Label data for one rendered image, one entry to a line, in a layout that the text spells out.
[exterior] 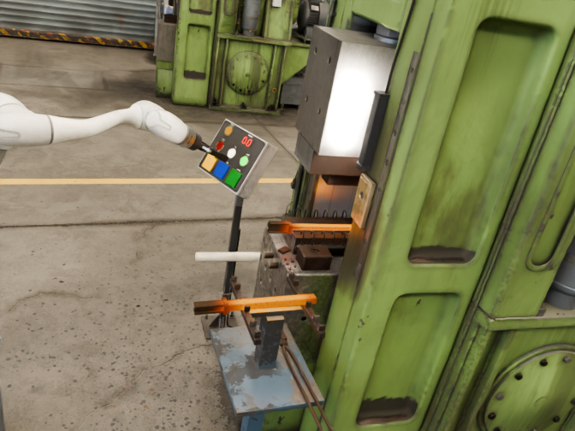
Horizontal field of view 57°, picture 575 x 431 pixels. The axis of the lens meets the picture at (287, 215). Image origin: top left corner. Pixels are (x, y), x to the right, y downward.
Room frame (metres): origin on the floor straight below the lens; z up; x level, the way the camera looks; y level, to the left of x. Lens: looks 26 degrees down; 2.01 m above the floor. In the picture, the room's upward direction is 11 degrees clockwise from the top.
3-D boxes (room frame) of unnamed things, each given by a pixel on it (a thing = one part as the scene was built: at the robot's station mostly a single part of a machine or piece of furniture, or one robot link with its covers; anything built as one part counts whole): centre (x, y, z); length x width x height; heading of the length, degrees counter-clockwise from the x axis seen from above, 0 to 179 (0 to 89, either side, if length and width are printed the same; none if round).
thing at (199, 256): (2.24, 0.19, 0.62); 0.44 x 0.05 x 0.05; 111
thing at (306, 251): (1.81, -0.13, 0.95); 0.12 x 0.08 x 0.06; 111
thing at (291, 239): (2.03, -0.21, 0.96); 0.42 x 0.20 x 0.09; 111
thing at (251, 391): (1.43, -0.02, 0.71); 0.40 x 0.30 x 0.02; 24
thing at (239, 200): (2.44, 0.26, 0.54); 0.04 x 0.04 x 1.08; 21
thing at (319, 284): (1.98, -0.24, 0.69); 0.56 x 0.38 x 0.45; 111
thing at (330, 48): (1.99, -0.23, 1.56); 0.42 x 0.39 x 0.40; 111
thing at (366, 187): (1.70, -0.25, 1.27); 0.09 x 0.02 x 0.17; 21
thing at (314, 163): (2.03, -0.21, 1.32); 0.42 x 0.20 x 0.10; 111
